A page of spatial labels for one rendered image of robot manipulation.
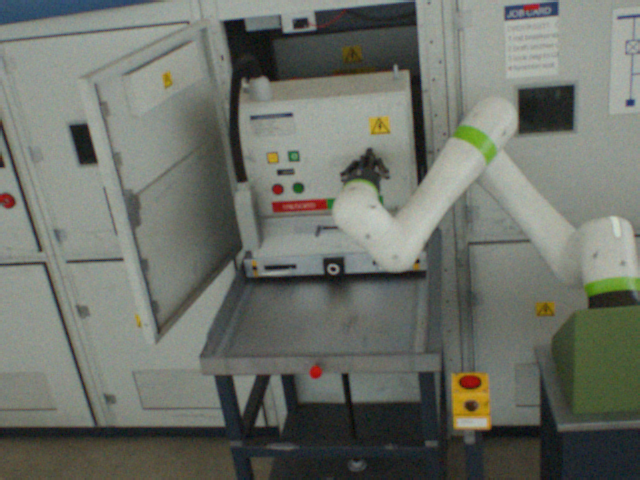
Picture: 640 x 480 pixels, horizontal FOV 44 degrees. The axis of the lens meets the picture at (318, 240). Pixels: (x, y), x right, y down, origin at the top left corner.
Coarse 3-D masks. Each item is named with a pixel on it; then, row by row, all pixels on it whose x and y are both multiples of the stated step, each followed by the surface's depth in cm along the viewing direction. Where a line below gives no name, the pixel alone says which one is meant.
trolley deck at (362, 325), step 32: (256, 288) 233; (288, 288) 231; (320, 288) 228; (352, 288) 226; (384, 288) 224; (416, 288) 222; (256, 320) 217; (288, 320) 215; (320, 320) 213; (352, 320) 211; (384, 320) 209; (256, 352) 203; (288, 352) 201; (320, 352) 199; (352, 352) 197; (384, 352) 196
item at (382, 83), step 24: (384, 72) 225; (408, 72) 223; (240, 96) 221; (288, 96) 215; (312, 96) 212; (336, 96) 208; (360, 96) 207; (408, 96) 217; (408, 120) 212; (408, 144) 211
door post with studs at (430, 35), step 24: (432, 0) 220; (432, 24) 223; (432, 48) 226; (432, 72) 229; (432, 96) 233; (432, 120) 236; (432, 144) 240; (456, 312) 265; (456, 336) 270; (456, 360) 274; (456, 432) 288
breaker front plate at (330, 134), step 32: (384, 96) 206; (320, 128) 213; (352, 128) 211; (256, 160) 220; (288, 160) 218; (320, 160) 217; (352, 160) 215; (384, 160) 214; (256, 192) 224; (288, 192) 223; (320, 192) 221; (384, 192) 219; (256, 256) 234
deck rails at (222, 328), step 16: (432, 240) 246; (240, 272) 232; (240, 288) 232; (224, 304) 216; (240, 304) 225; (416, 304) 213; (224, 320) 215; (416, 320) 206; (208, 336) 201; (224, 336) 211; (416, 336) 199; (224, 352) 204; (416, 352) 193
